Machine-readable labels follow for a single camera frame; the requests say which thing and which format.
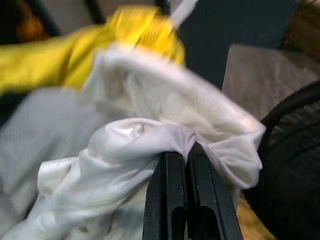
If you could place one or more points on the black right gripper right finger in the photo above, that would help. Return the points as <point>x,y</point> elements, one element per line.
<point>212,205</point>

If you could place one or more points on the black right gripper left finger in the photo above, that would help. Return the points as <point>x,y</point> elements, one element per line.
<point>163,200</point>

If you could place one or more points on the white cloth garment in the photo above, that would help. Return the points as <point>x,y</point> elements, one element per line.
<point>140,140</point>

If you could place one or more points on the black plastic laundry basket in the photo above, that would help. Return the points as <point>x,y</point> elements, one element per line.
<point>290,160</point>

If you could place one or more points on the grey fabric cushion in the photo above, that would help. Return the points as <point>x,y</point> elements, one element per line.
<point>265,77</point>

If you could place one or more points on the yellow cloth garment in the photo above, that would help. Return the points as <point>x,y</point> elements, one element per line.
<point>82,52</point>

